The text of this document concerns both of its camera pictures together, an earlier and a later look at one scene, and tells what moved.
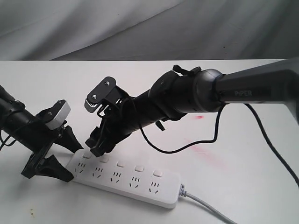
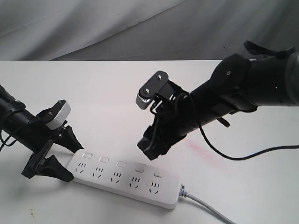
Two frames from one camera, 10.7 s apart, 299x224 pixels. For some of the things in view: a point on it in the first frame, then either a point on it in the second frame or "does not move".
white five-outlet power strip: (122, 176) does not move
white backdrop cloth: (148, 30) does not move
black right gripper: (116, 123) → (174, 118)
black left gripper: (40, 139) does not move
